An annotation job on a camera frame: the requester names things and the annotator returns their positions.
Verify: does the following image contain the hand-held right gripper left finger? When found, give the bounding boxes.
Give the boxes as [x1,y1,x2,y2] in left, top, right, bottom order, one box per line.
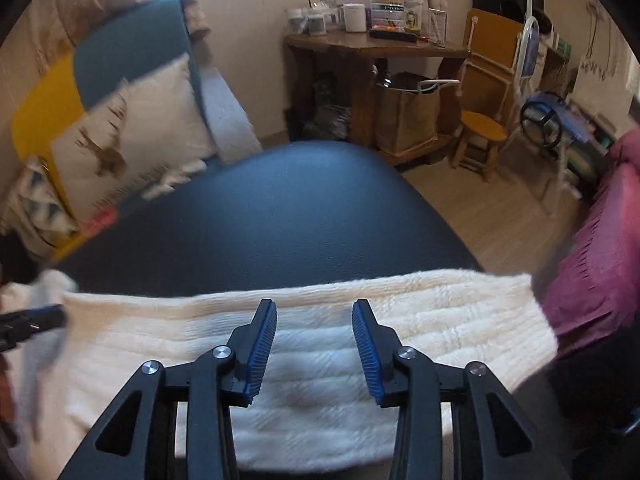
[57,299,277,480]

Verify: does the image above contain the brown paper shopping bag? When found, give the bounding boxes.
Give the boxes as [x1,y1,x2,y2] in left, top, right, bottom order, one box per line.
[375,77,451,156]

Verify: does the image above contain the triangle pattern pillow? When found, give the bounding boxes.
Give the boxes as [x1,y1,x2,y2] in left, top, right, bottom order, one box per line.
[0,157,81,256]

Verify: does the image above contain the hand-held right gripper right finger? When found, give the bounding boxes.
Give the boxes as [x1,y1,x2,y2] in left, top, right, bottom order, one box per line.
[351,299,568,480]

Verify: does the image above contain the deer print pillow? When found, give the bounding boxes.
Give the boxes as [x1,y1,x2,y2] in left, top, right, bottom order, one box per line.
[50,52,216,221]

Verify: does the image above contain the cream knit sweater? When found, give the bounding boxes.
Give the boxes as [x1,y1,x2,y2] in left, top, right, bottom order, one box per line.
[0,269,560,476]

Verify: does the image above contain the grey yellow blue sofa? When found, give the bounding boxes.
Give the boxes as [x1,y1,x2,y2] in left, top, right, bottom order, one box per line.
[10,0,263,261]

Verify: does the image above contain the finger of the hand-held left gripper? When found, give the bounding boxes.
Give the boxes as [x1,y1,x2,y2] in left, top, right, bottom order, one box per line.
[0,304,68,353]

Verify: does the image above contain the magenta bed cover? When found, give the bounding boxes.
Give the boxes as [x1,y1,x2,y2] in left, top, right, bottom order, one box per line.
[542,127,640,356]

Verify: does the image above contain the round wooden stool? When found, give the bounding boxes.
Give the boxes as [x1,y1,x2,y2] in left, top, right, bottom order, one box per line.
[452,110,508,181]

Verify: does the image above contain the white canister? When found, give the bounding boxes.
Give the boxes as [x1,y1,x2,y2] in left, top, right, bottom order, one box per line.
[342,3,367,32]

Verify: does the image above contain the white pole stand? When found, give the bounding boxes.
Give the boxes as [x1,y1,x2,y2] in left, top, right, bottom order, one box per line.
[517,0,543,81]

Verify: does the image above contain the dark wooden side table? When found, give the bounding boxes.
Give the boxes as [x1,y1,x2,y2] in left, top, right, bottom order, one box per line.
[285,30,471,166]

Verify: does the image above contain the red pink cloth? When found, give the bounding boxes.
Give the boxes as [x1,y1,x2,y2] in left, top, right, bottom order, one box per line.
[82,209,118,236]

